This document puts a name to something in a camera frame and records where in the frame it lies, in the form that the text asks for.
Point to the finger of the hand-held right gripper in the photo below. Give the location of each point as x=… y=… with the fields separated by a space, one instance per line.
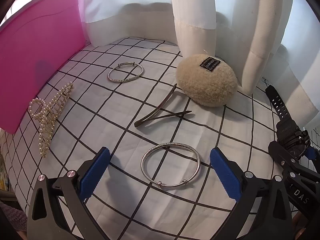
x=310 y=153
x=283 y=156

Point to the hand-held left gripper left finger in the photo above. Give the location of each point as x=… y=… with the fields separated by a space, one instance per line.
x=96 y=172

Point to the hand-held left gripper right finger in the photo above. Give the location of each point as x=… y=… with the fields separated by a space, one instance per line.
x=225 y=177

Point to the black wrist watch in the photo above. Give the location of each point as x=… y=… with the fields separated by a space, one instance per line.
x=287 y=130

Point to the silver bangle with beads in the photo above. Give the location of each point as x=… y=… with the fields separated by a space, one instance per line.
x=172 y=144

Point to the pearl claw hair clip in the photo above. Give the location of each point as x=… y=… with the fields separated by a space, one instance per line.
x=47 y=122

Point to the dark metal hair clip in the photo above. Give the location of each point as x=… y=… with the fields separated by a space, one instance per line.
x=155 y=111

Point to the beige fuzzy hair clip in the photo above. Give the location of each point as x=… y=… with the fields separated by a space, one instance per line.
x=205 y=85

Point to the small patterned silver bangle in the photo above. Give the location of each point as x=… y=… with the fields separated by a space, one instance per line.
x=122 y=81

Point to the pink plastic tub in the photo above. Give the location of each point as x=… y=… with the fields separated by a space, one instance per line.
x=37 y=55

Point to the black checked white tablecloth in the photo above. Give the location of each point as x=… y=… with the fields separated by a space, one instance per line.
x=212 y=135

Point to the white curtain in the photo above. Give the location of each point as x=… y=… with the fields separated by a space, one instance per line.
x=195 y=17

